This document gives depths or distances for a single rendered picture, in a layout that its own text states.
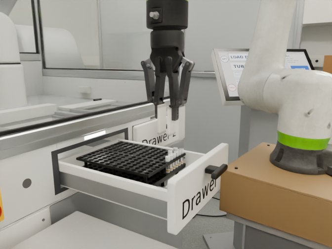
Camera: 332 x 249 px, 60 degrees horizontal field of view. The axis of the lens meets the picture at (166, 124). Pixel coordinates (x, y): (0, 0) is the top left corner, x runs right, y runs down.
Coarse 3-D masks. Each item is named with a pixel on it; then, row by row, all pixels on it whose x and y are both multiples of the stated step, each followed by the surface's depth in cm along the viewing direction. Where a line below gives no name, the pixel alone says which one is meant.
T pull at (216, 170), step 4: (224, 164) 65; (208, 168) 63; (212, 168) 63; (216, 168) 63; (220, 168) 62; (224, 168) 63; (208, 172) 63; (212, 172) 60; (216, 172) 60; (220, 172) 61; (212, 176) 60; (216, 176) 60
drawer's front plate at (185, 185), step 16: (224, 144) 75; (208, 160) 65; (224, 160) 74; (176, 176) 54; (192, 176) 58; (208, 176) 66; (176, 192) 52; (192, 192) 59; (208, 192) 67; (176, 208) 53; (176, 224) 54
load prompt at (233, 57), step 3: (228, 54) 144; (231, 54) 144; (234, 54) 145; (237, 54) 145; (240, 54) 145; (243, 54) 145; (246, 54) 146; (231, 57) 143; (234, 57) 144; (237, 57) 144; (240, 57) 144; (243, 57) 144; (246, 57) 145; (231, 60) 142; (234, 60) 143; (237, 60) 143; (240, 60) 143; (243, 60) 144
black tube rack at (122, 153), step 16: (112, 144) 84; (128, 144) 84; (80, 160) 72; (96, 160) 71; (112, 160) 71; (128, 160) 71; (144, 160) 72; (160, 160) 72; (128, 176) 68; (160, 176) 69
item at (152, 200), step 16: (144, 144) 87; (64, 160) 74; (192, 160) 79; (64, 176) 70; (80, 176) 68; (96, 176) 65; (112, 176) 63; (96, 192) 65; (112, 192) 63; (128, 192) 60; (144, 192) 58; (160, 192) 56; (144, 208) 59; (160, 208) 57
